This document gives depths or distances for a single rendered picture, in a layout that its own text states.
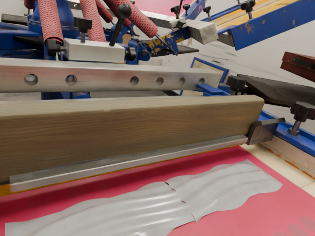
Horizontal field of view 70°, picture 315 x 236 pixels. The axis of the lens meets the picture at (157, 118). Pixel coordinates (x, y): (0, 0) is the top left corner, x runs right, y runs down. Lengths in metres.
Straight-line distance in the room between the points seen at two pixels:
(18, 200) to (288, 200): 0.34
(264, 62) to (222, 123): 2.24
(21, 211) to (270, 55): 2.46
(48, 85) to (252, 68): 2.37
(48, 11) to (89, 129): 0.54
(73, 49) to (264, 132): 0.41
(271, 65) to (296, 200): 2.21
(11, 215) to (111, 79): 0.31
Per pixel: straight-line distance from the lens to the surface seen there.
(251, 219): 0.32
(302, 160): 0.47
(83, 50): 0.52
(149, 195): 0.29
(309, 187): 0.44
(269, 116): 0.54
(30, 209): 0.28
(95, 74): 0.48
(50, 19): 0.72
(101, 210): 0.26
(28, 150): 0.25
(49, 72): 0.46
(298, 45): 2.44
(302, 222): 0.36
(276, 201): 0.37
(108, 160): 0.27
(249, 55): 2.69
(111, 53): 0.54
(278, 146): 0.49
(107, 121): 0.25
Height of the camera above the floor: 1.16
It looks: 24 degrees down
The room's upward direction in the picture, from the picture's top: 11 degrees clockwise
